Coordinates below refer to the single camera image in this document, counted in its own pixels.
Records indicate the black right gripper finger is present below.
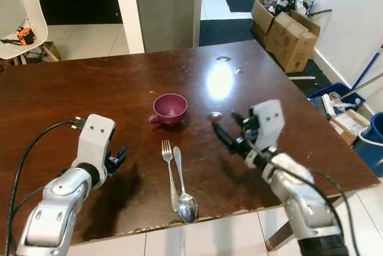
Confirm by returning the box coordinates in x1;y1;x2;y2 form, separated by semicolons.
213;122;246;148
212;125;241;154

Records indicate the silver metal spoon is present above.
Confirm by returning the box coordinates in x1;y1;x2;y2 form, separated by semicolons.
173;147;199;225

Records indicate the silver metal fork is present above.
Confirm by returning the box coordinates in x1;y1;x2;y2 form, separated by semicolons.
162;140;180;212

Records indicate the maroon plastic cup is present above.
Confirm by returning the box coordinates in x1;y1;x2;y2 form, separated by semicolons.
149;93;189;127

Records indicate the blue plastic bucket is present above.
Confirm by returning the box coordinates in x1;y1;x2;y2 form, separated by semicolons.
352;112;383;178

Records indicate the blue plastic tray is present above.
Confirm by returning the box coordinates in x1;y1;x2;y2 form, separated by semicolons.
309;82;366;115

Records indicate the dark blue floor rug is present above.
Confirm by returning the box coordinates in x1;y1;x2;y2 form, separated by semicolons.
199;19;259;47

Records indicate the small labelled cardboard box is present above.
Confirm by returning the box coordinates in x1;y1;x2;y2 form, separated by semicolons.
329;109;372;147

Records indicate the closed brown cardboard box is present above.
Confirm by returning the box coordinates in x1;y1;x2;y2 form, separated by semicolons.
265;14;321;74

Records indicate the open brown cardboard box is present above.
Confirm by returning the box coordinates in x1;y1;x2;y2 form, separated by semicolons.
250;0;289;44

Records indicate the dark doormat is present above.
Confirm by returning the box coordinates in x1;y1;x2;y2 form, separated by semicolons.
223;0;265;13

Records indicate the grey door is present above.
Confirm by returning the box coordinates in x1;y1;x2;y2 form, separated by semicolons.
132;0;203;53

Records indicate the orange and black tool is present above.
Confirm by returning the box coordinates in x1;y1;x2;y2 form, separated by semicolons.
2;27;37;46

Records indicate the white plastic chair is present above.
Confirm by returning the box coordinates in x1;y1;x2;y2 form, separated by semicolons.
0;0;49;65

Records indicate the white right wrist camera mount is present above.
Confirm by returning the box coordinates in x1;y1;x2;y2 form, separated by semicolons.
248;99;286;153

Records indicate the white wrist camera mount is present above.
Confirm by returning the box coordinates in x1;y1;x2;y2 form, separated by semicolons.
248;99;286;153
76;114;116;176

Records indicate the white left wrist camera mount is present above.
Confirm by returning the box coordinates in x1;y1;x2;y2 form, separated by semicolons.
76;114;116;176

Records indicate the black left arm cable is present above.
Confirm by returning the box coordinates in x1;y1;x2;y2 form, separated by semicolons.
4;118;85;254

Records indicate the grey metal broom handle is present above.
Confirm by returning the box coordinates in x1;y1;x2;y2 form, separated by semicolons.
353;74;383;93

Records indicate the blue mop handle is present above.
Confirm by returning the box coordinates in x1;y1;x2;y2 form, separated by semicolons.
351;51;382;92

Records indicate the white door frame post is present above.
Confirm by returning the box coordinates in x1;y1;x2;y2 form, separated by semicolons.
111;0;145;54

